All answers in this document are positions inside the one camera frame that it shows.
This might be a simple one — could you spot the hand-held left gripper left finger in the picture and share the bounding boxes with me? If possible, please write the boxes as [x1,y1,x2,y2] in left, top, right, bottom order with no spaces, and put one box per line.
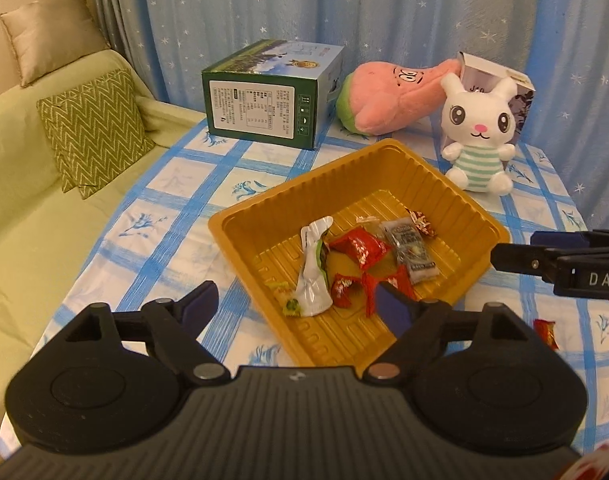
[59,280,230,386]

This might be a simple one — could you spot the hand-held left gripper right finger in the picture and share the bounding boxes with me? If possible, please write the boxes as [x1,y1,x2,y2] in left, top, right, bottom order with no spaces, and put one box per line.
[357,282,538,386]

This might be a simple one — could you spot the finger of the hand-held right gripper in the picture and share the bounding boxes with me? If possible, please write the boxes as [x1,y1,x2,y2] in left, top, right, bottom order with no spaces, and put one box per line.
[491,242,560,281]
[531,229,609,250]

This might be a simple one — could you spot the red candy with gold print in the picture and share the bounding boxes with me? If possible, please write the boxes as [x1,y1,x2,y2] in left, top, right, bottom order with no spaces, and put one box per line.
[362,265,418,317]

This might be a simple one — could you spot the grey snack packet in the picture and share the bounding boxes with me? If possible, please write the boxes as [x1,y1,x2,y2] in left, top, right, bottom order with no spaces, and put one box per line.
[383,220,440,283]

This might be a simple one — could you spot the large red snack packet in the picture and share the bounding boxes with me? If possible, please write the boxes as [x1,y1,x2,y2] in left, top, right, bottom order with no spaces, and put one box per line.
[329,226,393,267]

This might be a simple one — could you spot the green white snack packet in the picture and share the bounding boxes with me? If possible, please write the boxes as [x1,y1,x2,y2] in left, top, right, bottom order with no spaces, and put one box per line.
[284,216,334,317]

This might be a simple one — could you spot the yellow plastic tray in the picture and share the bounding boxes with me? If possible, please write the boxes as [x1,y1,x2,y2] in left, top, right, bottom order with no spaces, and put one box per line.
[208,138,511,368]

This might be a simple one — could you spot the blue checked tablecloth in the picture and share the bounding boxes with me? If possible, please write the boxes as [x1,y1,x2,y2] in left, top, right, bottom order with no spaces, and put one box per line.
[0,115,609,461]

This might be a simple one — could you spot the grey cardboard box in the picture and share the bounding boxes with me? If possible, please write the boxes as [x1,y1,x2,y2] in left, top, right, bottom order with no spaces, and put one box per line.
[457,51,536,161]

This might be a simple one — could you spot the white rabbit plush toy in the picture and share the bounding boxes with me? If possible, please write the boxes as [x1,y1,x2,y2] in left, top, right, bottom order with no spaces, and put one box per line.
[441,72,518,193]

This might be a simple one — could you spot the red white printed cloth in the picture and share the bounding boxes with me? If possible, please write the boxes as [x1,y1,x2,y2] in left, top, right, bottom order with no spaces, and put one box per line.
[559,437,609,480]

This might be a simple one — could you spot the green covered sofa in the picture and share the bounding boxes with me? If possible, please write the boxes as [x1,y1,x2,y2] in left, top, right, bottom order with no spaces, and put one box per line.
[0,49,208,456]

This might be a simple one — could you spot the green printed cardboard box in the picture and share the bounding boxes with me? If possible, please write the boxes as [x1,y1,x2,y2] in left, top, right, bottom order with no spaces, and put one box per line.
[201,39,345,152]

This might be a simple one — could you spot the green zigzag pillow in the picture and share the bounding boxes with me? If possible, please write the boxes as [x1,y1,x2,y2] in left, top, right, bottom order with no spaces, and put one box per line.
[36,69,158,200]

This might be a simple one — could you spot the pink plush toy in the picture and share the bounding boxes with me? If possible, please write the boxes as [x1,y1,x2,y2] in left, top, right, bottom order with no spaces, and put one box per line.
[335,57,463,136]

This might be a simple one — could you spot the blue star curtain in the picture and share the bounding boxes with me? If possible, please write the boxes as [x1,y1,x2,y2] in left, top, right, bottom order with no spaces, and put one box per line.
[89,0,609,233]

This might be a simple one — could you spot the beige satin pillow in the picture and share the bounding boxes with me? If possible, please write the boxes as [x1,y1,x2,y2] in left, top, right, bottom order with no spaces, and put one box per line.
[0,0,110,88]

